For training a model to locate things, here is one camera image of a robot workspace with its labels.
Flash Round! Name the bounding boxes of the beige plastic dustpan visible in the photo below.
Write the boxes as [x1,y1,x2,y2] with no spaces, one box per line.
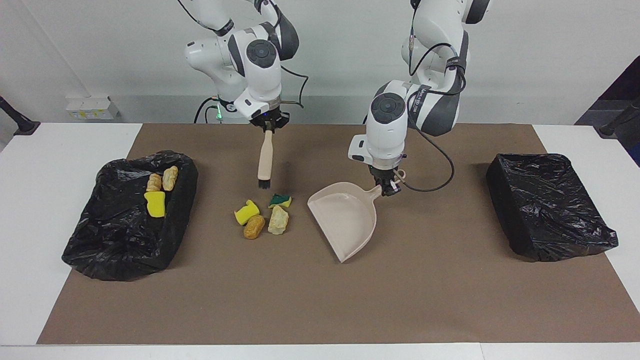
[307,182,383,264]

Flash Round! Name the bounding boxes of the loose black bag lined bin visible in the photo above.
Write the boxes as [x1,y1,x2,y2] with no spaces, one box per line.
[61,150,199,282]

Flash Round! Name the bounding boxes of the brown table mat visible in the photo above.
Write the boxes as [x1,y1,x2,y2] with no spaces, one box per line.
[36,123,640,346]

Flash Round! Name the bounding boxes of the curved yellow sponge piece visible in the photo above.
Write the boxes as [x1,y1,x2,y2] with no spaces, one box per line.
[234,199,261,226]

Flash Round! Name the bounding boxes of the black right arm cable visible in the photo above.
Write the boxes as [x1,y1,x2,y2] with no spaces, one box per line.
[177,0,310,109]

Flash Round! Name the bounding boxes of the boxy black bag lined bin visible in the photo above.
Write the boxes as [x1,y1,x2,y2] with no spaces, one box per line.
[486,153,619,263]

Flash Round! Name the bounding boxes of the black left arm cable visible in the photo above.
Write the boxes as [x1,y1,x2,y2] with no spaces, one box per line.
[399,0,468,194]

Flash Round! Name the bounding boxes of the beige hand brush black bristles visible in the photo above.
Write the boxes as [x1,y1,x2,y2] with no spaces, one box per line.
[257,129,275,191]

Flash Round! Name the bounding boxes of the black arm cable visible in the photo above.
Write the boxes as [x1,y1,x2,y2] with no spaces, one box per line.
[399,0,468,194]
[177,0,310,109]

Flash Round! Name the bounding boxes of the brown bread roll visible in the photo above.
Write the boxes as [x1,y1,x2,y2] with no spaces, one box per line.
[243,214,266,240]

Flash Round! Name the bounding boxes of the beige bread chunk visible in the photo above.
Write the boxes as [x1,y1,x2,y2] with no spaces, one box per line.
[267,205,290,236]

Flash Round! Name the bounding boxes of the black base power cable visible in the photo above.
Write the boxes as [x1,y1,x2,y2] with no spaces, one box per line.
[194,96,221,124]

